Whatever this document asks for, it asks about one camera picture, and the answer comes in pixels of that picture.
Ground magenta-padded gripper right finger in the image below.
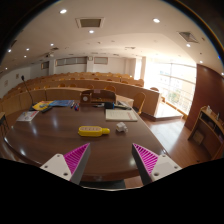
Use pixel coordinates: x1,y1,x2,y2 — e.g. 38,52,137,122
131,142,183,186

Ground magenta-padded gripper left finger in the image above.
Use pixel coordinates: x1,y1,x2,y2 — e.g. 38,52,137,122
39,142,92,186

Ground wooden shelf unit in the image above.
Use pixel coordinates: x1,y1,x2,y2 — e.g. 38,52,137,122
187,105,224,161

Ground raised wooden platform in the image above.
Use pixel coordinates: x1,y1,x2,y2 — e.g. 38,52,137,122
141,101,184,122

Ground black remote control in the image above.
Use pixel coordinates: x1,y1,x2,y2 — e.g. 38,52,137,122
40,105,54,114

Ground white and red leaflet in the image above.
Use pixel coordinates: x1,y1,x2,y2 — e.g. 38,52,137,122
15,110,40,123

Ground yellow booklet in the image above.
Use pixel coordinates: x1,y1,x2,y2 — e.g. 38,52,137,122
30,100,54,112

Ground blue booklet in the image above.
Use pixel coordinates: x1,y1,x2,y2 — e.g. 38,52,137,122
48,99,75,108

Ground white notebook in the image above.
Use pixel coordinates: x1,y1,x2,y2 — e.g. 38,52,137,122
105,108,139,123

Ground wooden chair with yellow seat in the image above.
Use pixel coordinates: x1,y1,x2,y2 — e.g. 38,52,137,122
132,91,147,116

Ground wooden auditorium desk rows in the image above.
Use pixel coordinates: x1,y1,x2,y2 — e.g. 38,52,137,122
0,71,163,118

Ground black handheld microphone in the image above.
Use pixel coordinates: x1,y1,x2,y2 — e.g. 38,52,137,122
103,101,133,111

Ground wooden desk organizer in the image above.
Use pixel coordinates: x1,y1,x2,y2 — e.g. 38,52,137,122
79,89,118,107

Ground group of auditorium chairs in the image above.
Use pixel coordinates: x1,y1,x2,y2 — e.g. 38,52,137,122
19,74,161,96

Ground black gooseneck microphone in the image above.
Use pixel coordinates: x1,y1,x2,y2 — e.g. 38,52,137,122
20,74,36,108

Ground slatted ceiling air vent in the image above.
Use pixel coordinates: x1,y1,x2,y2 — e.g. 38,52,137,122
177,30,199,44

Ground square ceiling air vent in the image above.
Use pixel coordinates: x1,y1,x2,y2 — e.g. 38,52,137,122
74,16,105,29

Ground group of ceiling lights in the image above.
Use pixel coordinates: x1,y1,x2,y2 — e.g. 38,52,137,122
6,8,206,64

